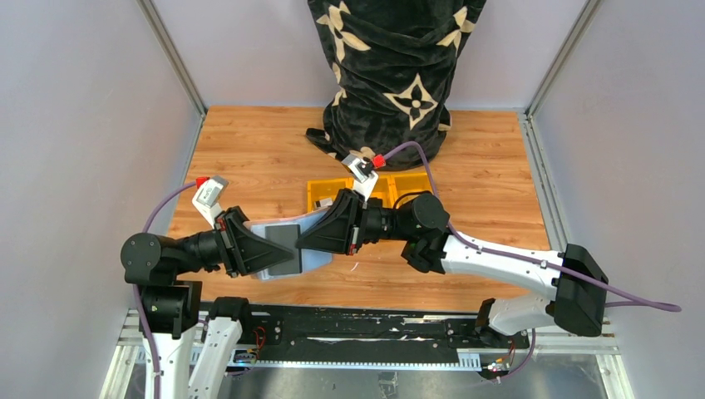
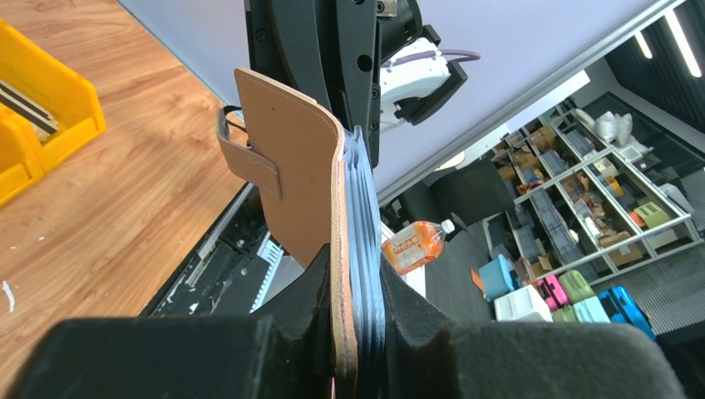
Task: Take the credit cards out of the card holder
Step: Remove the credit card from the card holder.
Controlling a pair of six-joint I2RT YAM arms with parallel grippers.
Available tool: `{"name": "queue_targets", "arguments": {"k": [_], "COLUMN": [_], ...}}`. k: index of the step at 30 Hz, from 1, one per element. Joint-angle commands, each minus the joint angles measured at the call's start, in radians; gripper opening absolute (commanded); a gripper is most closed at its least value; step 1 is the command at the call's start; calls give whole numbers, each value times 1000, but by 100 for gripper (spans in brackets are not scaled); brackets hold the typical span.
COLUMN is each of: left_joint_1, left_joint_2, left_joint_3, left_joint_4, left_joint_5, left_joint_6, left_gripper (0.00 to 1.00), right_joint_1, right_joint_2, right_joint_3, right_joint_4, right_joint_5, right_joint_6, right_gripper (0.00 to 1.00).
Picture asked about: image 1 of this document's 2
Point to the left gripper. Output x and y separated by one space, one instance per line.
224 240

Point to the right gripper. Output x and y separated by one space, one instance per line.
356 223

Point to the dark grey card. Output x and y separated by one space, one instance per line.
285 235

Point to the pink leather card holder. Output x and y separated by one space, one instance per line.
311 259

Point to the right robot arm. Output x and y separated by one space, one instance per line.
566 288

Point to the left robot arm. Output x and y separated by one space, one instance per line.
169 307

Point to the yellow plastic end bin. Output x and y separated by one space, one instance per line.
408 184

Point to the black floral blanket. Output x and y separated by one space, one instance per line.
394 63

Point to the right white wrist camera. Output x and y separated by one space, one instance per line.
361 168

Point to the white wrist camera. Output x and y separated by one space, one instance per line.
361 168
206 197

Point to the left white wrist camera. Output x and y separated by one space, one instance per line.
206 197

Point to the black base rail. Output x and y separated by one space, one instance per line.
283 336

